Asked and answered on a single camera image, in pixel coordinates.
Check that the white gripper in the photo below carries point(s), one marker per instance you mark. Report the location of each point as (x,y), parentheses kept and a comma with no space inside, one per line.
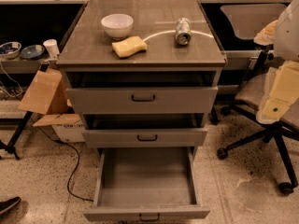
(288,36)

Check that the yellow sponge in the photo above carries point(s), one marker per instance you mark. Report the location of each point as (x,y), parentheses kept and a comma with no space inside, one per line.
(129,46)

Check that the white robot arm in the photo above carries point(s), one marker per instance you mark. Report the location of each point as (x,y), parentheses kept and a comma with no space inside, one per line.
(283,34)

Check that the top grey drawer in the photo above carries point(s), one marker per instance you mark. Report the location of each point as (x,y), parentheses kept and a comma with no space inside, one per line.
(164,100)

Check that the grey drawer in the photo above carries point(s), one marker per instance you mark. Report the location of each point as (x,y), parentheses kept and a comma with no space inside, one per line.
(145,137)
(164,100)
(146,184)

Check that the middle grey drawer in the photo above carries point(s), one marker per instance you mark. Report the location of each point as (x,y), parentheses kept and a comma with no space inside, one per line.
(145,137)

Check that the grey drawer cabinet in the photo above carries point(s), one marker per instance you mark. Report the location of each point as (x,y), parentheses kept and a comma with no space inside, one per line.
(88,60)

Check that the bottom grey drawer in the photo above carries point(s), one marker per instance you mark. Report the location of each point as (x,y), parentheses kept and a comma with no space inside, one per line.
(146,184)

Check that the grey office chair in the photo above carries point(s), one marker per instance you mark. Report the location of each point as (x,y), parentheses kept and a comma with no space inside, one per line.
(247,104)

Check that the crushed metal can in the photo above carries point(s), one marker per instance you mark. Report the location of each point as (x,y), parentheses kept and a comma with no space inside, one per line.
(183,32)

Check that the white ceramic bowl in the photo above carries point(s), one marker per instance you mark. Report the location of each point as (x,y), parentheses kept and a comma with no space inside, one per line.
(117,26)

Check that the open cardboard box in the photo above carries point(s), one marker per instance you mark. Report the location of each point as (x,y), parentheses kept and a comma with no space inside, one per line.
(46,96)

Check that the white paper cup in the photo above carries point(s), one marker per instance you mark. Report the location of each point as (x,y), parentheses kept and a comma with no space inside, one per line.
(52,48)

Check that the dark blue plate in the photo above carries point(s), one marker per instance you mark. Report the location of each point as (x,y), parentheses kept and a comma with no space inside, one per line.
(33,52)

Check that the black tripod stand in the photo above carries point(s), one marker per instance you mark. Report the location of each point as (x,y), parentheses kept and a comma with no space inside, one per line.
(20,124)

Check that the grey side shelf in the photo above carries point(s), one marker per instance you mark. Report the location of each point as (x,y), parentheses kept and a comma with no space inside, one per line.
(21,66)

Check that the blue patterned bowl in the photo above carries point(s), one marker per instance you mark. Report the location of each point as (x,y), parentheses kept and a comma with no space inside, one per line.
(10,50)

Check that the black shoe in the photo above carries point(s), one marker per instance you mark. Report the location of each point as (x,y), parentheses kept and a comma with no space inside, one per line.
(8,204)

